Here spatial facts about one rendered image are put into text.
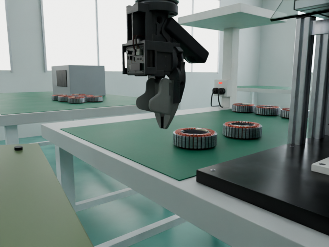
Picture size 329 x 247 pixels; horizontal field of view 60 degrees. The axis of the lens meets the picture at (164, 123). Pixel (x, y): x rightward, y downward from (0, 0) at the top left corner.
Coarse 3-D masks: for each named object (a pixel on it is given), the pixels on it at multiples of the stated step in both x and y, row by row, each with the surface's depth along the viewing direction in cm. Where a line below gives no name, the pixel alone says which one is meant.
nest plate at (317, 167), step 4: (324, 160) 49; (328, 160) 49; (312, 164) 47; (316, 164) 47; (320, 164) 47; (324, 164) 47; (328, 164) 47; (312, 168) 47; (316, 168) 47; (320, 168) 46; (324, 168) 46; (328, 168) 45; (320, 172) 46; (324, 172) 46; (328, 172) 45
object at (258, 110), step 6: (234, 108) 138; (240, 108) 136; (246, 108) 135; (252, 108) 136; (258, 108) 128; (264, 108) 126; (270, 108) 125; (276, 108) 125; (282, 108) 122; (288, 108) 124; (258, 114) 129; (264, 114) 127; (270, 114) 125; (276, 114) 126; (282, 114) 120; (288, 114) 117
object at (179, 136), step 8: (184, 128) 76; (192, 128) 77; (200, 128) 76; (176, 136) 70; (184, 136) 68; (192, 136) 68; (200, 136) 68; (208, 136) 68; (216, 136) 71; (176, 144) 71; (184, 144) 68; (192, 144) 68; (200, 144) 68; (208, 144) 69; (216, 144) 72
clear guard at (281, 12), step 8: (288, 0) 42; (296, 0) 41; (304, 0) 40; (312, 0) 39; (320, 0) 38; (328, 0) 37; (280, 8) 42; (288, 8) 41; (296, 8) 40; (304, 8) 39; (312, 8) 38; (320, 8) 37; (328, 8) 36; (272, 16) 42; (280, 16) 41; (288, 16) 40; (296, 16) 39
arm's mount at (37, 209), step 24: (24, 144) 32; (0, 168) 25; (24, 168) 25; (48, 168) 25; (0, 192) 20; (24, 192) 21; (48, 192) 21; (0, 216) 17; (24, 216) 17; (48, 216) 18; (72, 216) 18; (0, 240) 15; (24, 240) 15; (48, 240) 15; (72, 240) 16
